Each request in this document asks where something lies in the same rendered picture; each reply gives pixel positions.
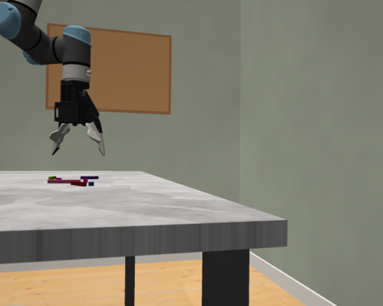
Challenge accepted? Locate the red rod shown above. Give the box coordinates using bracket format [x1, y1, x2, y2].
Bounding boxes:
[71, 181, 87, 187]

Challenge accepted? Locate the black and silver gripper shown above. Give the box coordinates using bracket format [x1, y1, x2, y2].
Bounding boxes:
[50, 80, 105, 156]

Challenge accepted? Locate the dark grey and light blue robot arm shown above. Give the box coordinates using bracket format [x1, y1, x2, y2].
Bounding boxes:
[0, 0, 91, 83]

